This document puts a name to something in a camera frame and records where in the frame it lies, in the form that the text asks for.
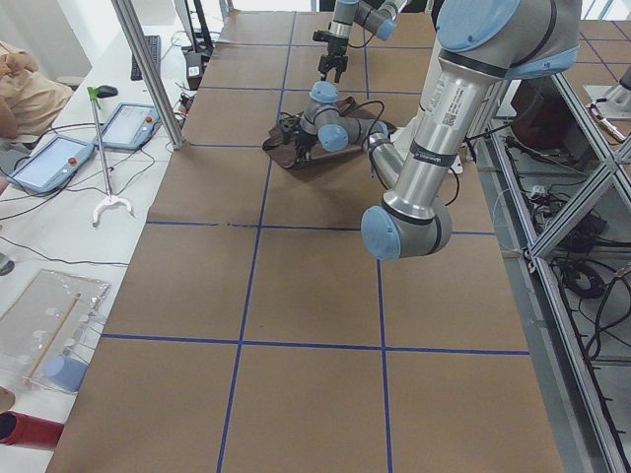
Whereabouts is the black computer mouse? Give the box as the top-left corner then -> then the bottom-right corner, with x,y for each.
96,85 -> 118,99

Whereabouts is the red cylinder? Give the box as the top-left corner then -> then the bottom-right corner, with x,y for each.
1,411 -> 64,450

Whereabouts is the person in beige clothing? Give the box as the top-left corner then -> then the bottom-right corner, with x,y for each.
1,41 -> 73,139

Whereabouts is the dark brown t-shirt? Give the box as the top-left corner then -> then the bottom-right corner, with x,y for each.
261,97 -> 395,169

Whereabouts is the blue tape line near right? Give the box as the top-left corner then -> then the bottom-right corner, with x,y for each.
362,31 -> 394,473

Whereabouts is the wooden stick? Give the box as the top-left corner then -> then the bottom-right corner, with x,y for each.
23,293 -> 82,386

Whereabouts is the blue plastic cup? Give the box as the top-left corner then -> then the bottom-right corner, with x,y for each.
44,356 -> 89,393

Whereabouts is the white grabber reach tool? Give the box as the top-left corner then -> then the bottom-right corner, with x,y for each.
87,87 -> 135,229

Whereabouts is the teach pendant near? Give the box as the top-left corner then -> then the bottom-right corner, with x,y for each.
7,135 -> 95,193

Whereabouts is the teach pendant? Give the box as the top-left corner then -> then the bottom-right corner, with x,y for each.
100,102 -> 161,152
7,135 -> 95,193

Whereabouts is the blue tape line crosswise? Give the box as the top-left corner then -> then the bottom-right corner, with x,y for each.
188,143 -> 262,151
198,86 -> 422,96

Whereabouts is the blue tape line front crosswise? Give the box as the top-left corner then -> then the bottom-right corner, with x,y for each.
188,143 -> 262,151

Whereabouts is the aluminium frame post left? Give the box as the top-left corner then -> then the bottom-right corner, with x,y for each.
111,0 -> 185,150

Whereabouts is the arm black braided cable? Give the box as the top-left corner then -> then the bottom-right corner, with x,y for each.
344,24 -> 390,50
339,100 -> 462,208

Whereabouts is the black keyboard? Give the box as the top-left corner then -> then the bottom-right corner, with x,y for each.
129,34 -> 163,82

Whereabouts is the aluminium frame rack right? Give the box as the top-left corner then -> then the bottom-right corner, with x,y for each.
479,75 -> 630,472

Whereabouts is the blue tape line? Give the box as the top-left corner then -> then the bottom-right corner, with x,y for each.
216,12 -> 298,473
362,31 -> 394,473

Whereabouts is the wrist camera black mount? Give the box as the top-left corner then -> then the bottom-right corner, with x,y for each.
277,112 -> 301,145
313,31 -> 330,43

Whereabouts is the teach pendant far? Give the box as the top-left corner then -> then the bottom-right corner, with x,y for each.
100,102 -> 161,152

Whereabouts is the blue tape line rear crosswise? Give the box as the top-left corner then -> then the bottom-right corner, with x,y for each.
198,86 -> 422,96

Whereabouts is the clear plastic tray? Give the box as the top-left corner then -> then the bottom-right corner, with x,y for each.
1,270 -> 110,393

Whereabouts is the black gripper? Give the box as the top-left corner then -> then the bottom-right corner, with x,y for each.
295,129 -> 316,163
318,34 -> 348,83

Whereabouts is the blue tape line near left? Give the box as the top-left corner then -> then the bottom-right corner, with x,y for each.
216,12 -> 298,473

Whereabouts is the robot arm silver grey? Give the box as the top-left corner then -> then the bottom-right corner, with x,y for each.
313,0 -> 409,83
299,1 -> 582,260

